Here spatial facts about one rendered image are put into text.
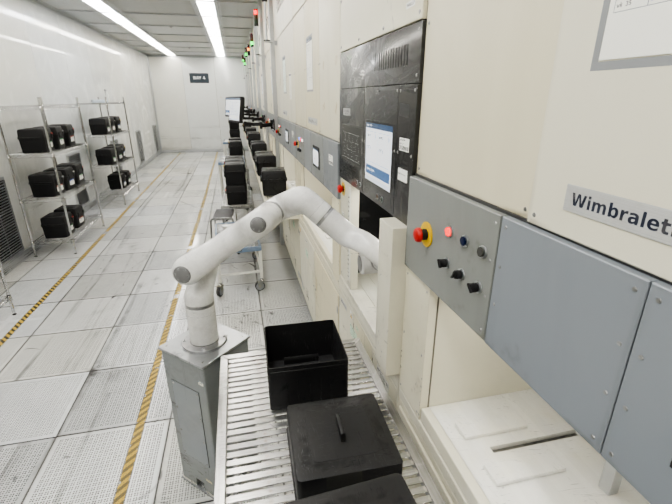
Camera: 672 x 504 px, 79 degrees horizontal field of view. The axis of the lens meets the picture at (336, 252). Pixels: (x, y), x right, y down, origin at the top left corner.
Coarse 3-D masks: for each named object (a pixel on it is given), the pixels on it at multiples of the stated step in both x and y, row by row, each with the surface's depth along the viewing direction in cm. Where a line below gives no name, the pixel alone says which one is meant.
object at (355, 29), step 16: (352, 0) 159; (368, 0) 141; (384, 0) 127; (400, 0) 116; (416, 0) 106; (352, 16) 161; (368, 16) 143; (384, 16) 129; (400, 16) 117; (416, 16) 107; (352, 32) 163; (368, 32) 145; (384, 32) 130; (352, 48) 168; (352, 128) 173; (352, 144) 175; (400, 144) 124; (352, 160) 177; (400, 176) 126; (352, 336) 204
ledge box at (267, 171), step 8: (264, 168) 435; (272, 168) 432; (280, 168) 435; (264, 176) 420; (272, 176) 421; (280, 176) 422; (264, 184) 423; (272, 184) 424; (280, 184) 426; (264, 192) 426; (272, 192) 427; (280, 192) 429
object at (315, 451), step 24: (288, 408) 128; (312, 408) 128; (336, 408) 127; (360, 408) 127; (288, 432) 127; (312, 432) 118; (336, 432) 118; (360, 432) 118; (384, 432) 118; (312, 456) 110; (336, 456) 110; (360, 456) 111; (384, 456) 111; (312, 480) 104; (336, 480) 106; (360, 480) 107
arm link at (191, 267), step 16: (256, 208) 149; (272, 208) 152; (240, 224) 150; (256, 224) 145; (272, 224) 148; (224, 240) 157; (240, 240) 155; (256, 240) 151; (192, 256) 158; (208, 256) 159; (224, 256) 160; (176, 272) 158; (192, 272) 158; (208, 272) 161
